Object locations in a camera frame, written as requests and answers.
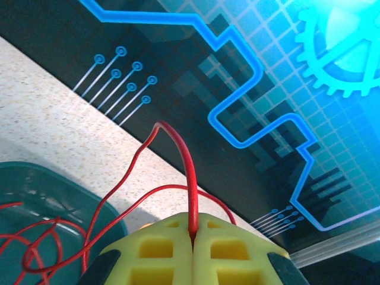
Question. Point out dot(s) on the aluminium frame post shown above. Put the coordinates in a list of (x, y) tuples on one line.
[(341, 246)]

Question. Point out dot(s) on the teal plastic bin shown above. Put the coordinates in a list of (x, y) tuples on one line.
[(44, 184)]

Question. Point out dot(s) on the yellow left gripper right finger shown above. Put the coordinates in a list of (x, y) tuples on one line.
[(237, 267)]

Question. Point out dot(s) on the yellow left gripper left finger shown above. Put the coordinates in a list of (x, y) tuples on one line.
[(154, 237)]

